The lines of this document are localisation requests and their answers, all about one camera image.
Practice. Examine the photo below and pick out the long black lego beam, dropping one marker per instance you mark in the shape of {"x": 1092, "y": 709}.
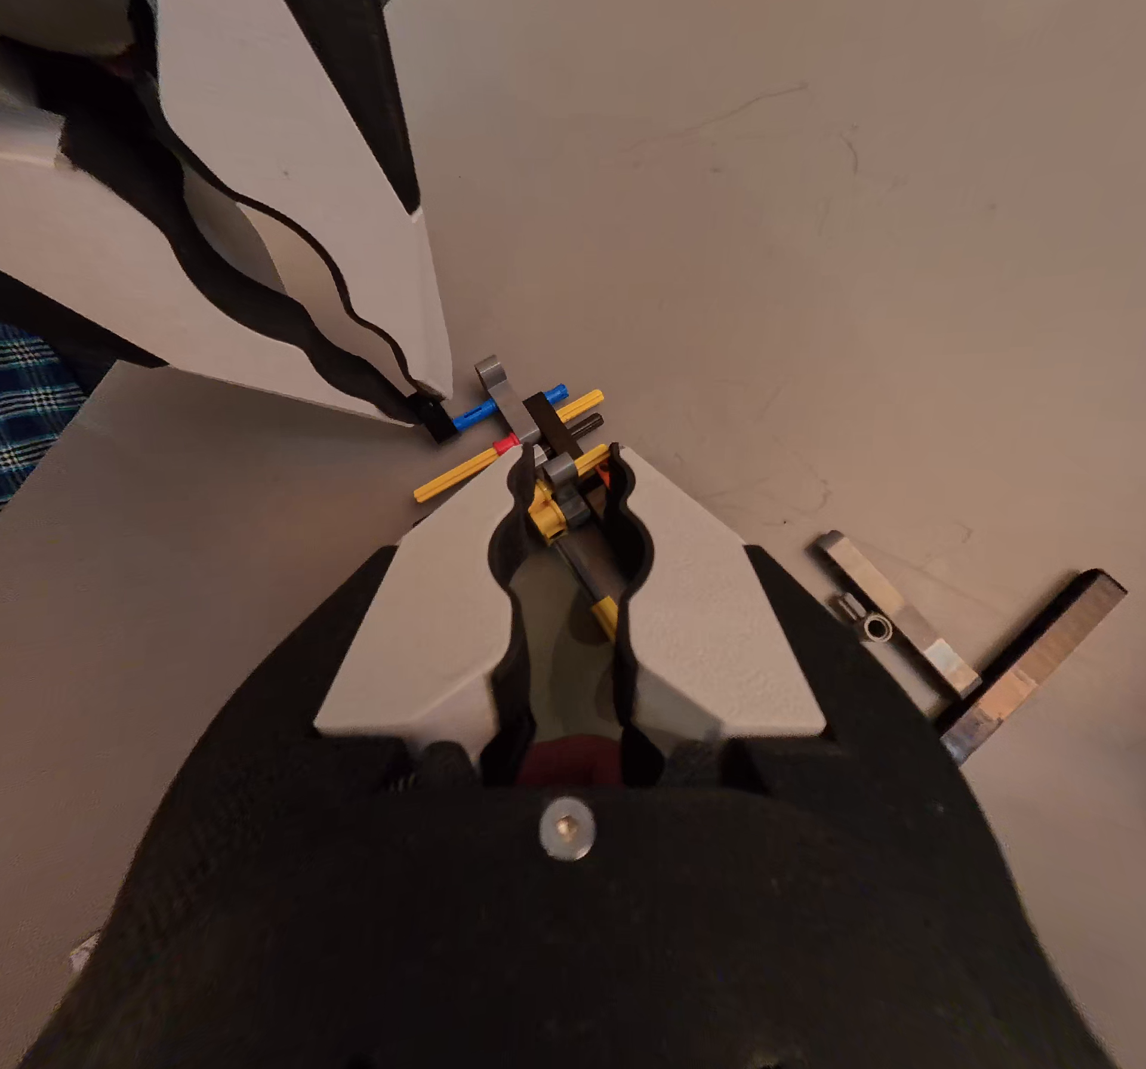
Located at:
{"x": 1048, "y": 648}

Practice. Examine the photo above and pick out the person's plaid shirt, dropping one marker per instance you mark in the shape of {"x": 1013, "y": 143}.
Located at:
{"x": 36, "y": 407}

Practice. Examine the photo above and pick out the grey lego beam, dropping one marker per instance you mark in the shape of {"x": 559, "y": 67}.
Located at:
{"x": 931, "y": 645}

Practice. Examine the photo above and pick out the tiny grey lego bush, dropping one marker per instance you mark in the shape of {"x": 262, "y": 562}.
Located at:
{"x": 875, "y": 629}

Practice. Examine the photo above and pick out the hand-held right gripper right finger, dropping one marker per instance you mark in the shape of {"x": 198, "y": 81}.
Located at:
{"x": 717, "y": 640}

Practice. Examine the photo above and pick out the lego chassis assembly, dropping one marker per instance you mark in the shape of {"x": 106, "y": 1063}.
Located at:
{"x": 506, "y": 393}

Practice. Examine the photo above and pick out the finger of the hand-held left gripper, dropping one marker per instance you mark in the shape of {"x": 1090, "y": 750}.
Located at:
{"x": 134, "y": 300}
{"x": 296, "y": 103}

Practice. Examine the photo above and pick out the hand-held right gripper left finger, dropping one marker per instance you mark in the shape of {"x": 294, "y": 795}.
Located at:
{"x": 411, "y": 640}

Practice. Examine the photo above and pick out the small black lego connector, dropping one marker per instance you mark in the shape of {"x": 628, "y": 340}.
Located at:
{"x": 435, "y": 420}

